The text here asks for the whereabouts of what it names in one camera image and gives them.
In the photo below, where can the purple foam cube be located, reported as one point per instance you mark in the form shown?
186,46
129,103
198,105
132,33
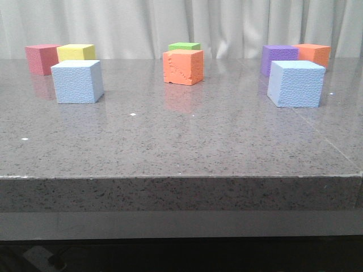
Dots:
276,53

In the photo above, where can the orange foam cube centre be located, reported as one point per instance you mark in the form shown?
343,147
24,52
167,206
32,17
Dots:
181,66

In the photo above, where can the white curtain backdrop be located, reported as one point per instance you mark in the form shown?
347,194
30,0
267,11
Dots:
144,29

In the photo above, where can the green foam cube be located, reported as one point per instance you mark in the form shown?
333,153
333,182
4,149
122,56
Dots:
185,45

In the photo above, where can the orange foam cube right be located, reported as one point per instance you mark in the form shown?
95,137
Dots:
319,54

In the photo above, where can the red foam cube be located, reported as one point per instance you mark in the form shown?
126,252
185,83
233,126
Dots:
41,58

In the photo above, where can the yellow foam cube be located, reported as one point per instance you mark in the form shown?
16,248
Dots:
76,52

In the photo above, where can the orange foam cube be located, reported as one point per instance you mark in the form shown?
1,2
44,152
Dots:
319,54
181,66

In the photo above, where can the light blue foam cube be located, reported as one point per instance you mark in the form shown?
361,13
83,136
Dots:
78,81
295,84

